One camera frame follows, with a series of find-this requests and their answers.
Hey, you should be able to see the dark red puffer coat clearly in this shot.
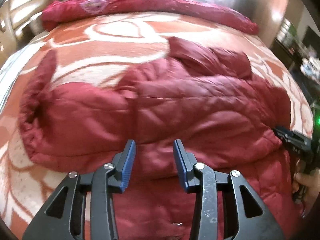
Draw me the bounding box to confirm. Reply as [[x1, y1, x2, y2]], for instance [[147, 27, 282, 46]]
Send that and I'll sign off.
[[18, 37, 301, 239]]

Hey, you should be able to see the person's right hand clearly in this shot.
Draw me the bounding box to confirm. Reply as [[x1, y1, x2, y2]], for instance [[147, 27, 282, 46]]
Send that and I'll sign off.
[[292, 160, 319, 216]]

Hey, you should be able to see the dark cluttered side shelf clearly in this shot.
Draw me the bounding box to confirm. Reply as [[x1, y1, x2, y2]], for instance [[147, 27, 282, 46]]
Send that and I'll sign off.
[[271, 18, 319, 107]]

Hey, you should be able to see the wooden wardrobe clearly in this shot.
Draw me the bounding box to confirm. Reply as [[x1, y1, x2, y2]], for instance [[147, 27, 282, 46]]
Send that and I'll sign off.
[[253, 0, 304, 47]]

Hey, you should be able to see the orange white floral blanket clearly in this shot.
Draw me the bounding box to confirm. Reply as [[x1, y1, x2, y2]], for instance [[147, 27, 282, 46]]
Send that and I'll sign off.
[[1, 12, 312, 239]]

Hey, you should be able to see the crimson rolled quilt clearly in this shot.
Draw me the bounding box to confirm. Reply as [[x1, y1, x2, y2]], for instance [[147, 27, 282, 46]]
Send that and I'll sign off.
[[41, 0, 259, 35]]

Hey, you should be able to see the wooden headboard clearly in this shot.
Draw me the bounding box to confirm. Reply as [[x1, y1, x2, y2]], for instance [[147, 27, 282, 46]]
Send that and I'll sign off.
[[1, 0, 54, 66]]

